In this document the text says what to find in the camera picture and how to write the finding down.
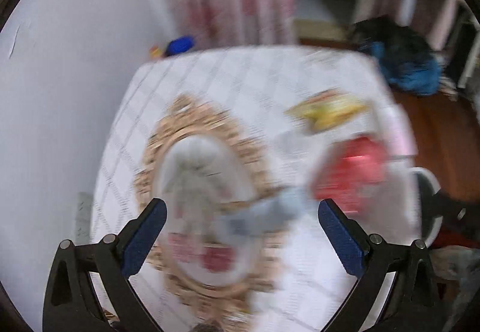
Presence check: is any yellow snack packet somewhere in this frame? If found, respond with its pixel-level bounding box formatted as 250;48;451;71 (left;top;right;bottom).
285;88;372;132

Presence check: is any white pink toothpaste box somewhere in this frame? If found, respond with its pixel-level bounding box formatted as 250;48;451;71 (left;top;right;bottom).
373;104;418;160

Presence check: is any blue cap bottle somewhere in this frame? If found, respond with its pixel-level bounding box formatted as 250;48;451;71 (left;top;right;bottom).
164;35;195;57

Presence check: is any red soda can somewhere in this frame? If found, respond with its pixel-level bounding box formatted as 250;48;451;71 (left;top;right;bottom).
310;135;388;215

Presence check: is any white round trash bin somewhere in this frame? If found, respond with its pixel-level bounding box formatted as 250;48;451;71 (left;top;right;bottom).
410;167;443;247

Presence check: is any orange yellow small bottle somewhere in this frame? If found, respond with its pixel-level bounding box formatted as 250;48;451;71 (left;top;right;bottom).
149;46;164;60

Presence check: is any beige door mat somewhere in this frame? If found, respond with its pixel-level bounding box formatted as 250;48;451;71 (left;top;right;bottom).
295;19;350;41

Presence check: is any light blue bed blanket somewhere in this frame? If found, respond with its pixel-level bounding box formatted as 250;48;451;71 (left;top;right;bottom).
430;246;480;321

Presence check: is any blue black clothes pile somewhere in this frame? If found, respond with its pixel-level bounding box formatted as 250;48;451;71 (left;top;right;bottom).
349;16;459;101

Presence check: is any white patterned tablecloth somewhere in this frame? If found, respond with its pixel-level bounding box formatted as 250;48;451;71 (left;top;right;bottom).
90;46;421;331

